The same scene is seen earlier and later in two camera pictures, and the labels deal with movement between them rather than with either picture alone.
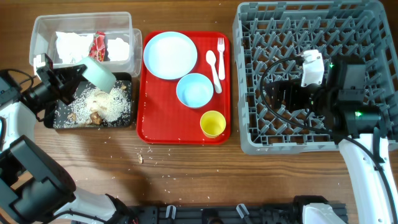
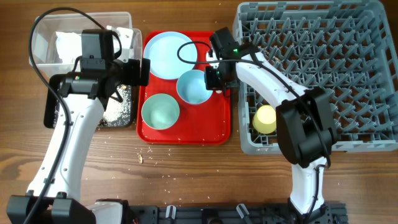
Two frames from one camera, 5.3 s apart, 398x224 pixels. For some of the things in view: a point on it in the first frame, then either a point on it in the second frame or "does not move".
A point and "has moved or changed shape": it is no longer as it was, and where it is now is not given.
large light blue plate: (170, 55) does not move
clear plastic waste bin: (43, 29) does not move
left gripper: (63, 89) → (132, 78)
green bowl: (99, 74) has moved or changed shape
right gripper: (293, 88) → (211, 83)
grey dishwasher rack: (268, 32) does not move
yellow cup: (212, 123) → (264, 119)
